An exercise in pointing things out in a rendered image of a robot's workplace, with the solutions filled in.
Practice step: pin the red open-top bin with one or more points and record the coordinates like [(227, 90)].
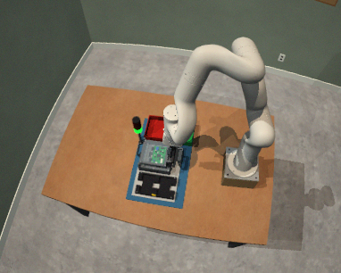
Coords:
[(154, 128)]

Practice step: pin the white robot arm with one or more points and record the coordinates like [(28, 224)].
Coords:
[(243, 64)]

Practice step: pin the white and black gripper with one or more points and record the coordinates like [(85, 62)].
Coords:
[(168, 141)]

